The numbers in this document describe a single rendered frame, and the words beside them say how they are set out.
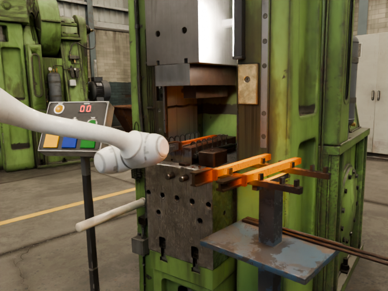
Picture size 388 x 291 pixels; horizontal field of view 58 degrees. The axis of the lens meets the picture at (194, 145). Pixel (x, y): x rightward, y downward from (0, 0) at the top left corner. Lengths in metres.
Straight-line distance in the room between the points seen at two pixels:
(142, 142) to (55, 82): 5.09
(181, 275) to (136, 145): 0.80
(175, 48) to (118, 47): 9.25
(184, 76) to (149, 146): 0.51
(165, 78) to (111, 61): 9.05
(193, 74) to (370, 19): 6.12
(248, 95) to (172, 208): 0.62
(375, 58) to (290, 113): 5.23
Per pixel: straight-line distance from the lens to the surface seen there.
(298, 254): 1.22
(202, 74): 1.63
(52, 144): 1.89
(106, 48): 10.62
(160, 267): 1.82
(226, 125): 2.01
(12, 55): 6.24
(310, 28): 1.87
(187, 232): 1.62
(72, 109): 1.93
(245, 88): 1.54
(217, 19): 1.68
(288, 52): 1.49
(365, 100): 6.70
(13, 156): 6.21
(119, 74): 10.76
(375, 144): 6.70
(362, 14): 7.54
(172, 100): 1.87
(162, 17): 1.66
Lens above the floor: 1.26
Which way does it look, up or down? 9 degrees down
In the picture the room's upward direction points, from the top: 1 degrees counter-clockwise
